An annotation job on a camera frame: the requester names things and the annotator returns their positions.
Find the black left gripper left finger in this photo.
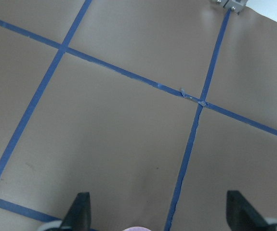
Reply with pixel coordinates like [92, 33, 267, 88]
[60, 192, 91, 231]

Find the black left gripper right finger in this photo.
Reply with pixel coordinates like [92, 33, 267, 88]
[226, 191, 269, 231]

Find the pink mesh cup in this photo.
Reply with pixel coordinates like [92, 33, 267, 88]
[123, 226, 151, 231]

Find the aluminium frame post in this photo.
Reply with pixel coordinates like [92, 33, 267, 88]
[211, 0, 248, 13]

